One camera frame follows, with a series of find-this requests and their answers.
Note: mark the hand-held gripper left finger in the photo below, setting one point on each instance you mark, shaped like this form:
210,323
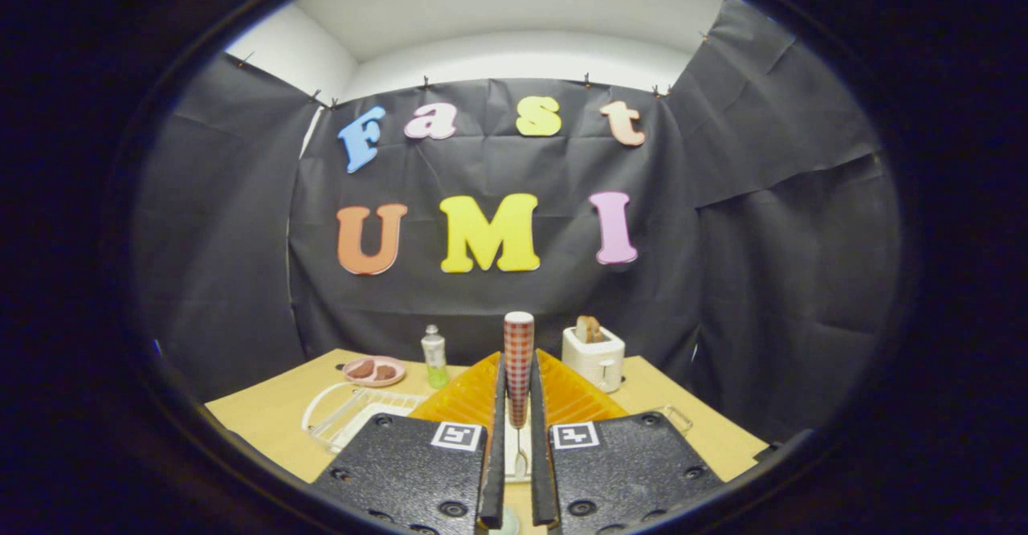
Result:
401,471

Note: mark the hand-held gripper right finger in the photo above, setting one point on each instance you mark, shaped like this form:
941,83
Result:
634,471

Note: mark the cream toaster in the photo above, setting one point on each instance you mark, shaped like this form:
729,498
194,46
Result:
594,358

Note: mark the brown bread slice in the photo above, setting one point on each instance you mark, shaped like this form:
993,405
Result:
589,329

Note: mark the black backdrop cloth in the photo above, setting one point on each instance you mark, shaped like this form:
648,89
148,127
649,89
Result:
482,294

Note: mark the pink plate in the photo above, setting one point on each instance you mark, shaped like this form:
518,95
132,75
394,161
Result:
373,382

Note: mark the clear bottle with green liquid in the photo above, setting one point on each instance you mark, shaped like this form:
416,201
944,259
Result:
434,354

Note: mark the brown sausage piece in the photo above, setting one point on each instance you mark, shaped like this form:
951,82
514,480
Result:
385,373
361,369

